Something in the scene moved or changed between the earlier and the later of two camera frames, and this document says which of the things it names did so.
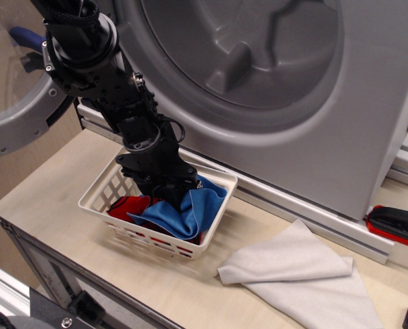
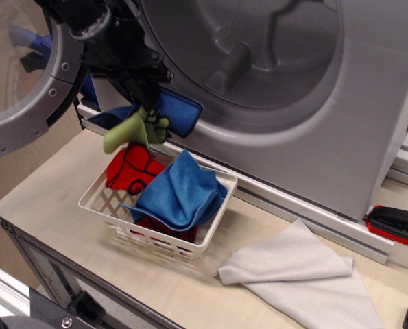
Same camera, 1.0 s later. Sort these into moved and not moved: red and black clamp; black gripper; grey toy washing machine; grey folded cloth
Moved: black gripper
Not moved: red and black clamp; grey toy washing machine; grey folded cloth
